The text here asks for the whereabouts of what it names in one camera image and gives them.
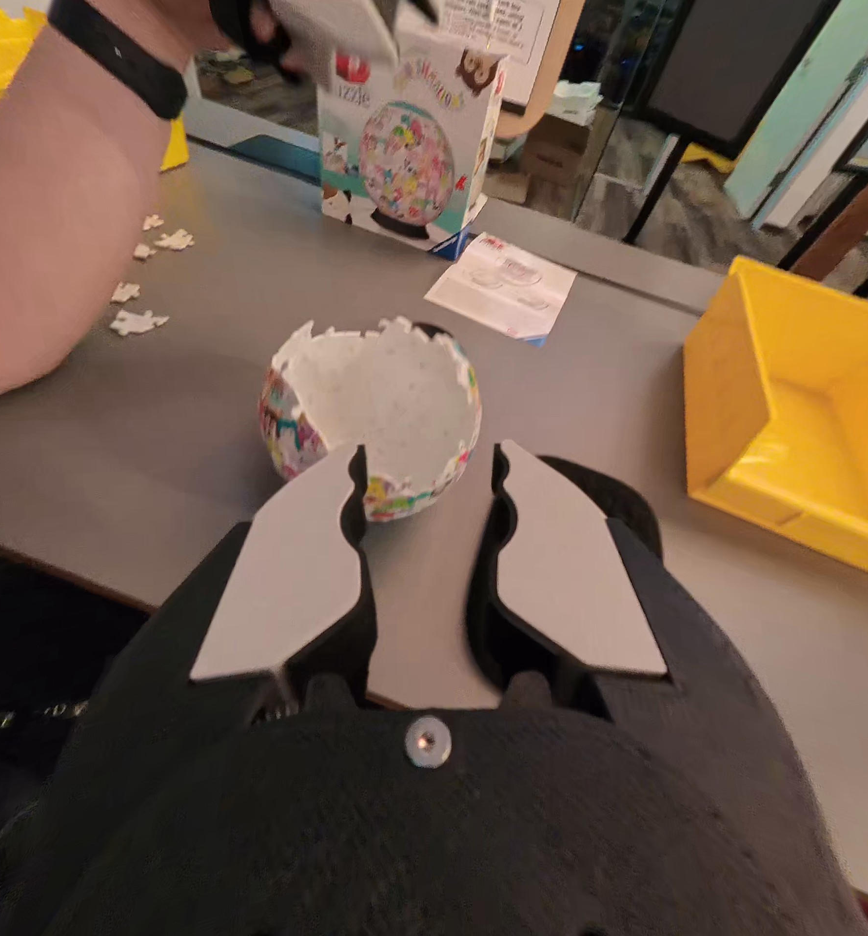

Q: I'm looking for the cardboard box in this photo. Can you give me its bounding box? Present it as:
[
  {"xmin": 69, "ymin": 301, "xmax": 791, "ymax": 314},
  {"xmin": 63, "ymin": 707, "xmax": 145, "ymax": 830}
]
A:
[{"xmin": 489, "ymin": 110, "xmax": 605, "ymax": 207}]

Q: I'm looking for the pile of white puzzle pieces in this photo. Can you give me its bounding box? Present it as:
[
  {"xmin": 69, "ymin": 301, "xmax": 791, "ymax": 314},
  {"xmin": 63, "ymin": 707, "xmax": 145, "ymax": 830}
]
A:
[{"xmin": 108, "ymin": 212, "xmax": 197, "ymax": 339}]

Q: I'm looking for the black wall screen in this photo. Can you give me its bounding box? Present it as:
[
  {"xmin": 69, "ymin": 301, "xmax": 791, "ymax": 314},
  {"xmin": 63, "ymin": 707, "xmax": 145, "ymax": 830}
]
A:
[{"xmin": 641, "ymin": 0, "xmax": 842, "ymax": 159}]

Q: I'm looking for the colourful puzzle box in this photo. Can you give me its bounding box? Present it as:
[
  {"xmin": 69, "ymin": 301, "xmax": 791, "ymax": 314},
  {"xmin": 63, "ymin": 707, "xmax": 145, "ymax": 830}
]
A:
[{"xmin": 317, "ymin": 45, "xmax": 510, "ymax": 263}]

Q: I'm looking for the person's black jacket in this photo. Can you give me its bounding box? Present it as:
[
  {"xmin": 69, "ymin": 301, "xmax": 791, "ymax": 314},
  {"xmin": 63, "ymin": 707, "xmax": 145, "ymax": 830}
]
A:
[{"xmin": 0, "ymin": 537, "xmax": 156, "ymax": 835}]

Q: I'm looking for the black wristband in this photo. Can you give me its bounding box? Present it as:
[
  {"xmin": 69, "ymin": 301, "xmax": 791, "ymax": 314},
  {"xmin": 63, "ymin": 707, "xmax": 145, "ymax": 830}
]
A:
[{"xmin": 46, "ymin": 0, "xmax": 191, "ymax": 122}]

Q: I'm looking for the black metal leg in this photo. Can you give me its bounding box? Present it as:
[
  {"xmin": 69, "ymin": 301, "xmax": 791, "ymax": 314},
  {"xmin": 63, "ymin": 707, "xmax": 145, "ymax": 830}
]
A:
[{"xmin": 623, "ymin": 132, "xmax": 692, "ymax": 247}]

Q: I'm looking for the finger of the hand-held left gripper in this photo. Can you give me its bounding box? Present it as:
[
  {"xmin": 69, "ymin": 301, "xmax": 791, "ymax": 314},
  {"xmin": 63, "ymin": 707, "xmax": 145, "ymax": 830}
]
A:
[{"xmin": 268, "ymin": 0, "xmax": 403, "ymax": 83}]

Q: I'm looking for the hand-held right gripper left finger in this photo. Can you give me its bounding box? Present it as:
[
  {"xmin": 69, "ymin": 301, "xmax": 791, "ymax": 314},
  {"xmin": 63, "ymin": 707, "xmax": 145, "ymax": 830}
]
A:
[{"xmin": 187, "ymin": 443, "xmax": 378, "ymax": 683}]

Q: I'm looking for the white sign board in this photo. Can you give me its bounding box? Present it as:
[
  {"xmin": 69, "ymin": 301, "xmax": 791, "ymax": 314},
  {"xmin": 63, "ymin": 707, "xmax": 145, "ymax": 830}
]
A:
[{"xmin": 397, "ymin": 0, "xmax": 587, "ymax": 141}]

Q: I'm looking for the folded instruction leaflet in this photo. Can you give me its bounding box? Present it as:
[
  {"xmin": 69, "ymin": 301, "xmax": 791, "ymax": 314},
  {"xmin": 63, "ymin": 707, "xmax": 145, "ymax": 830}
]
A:
[{"xmin": 424, "ymin": 232, "xmax": 579, "ymax": 348}]

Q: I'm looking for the colourful puzzle ball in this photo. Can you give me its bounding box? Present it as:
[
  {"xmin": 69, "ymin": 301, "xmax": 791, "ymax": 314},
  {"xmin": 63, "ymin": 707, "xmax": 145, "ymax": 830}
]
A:
[{"xmin": 257, "ymin": 315, "xmax": 484, "ymax": 523}]

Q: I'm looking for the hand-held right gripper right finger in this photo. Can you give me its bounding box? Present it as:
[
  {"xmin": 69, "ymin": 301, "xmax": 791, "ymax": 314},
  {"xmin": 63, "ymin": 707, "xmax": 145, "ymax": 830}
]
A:
[{"xmin": 487, "ymin": 439, "xmax": 669, "ymax": 677}]

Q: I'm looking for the person's left forearm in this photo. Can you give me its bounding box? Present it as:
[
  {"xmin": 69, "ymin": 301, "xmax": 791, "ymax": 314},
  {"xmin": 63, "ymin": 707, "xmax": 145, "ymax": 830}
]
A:
[{"xmin": 0, "ymin": 25, "xmax": 186, "ymax": 408}]

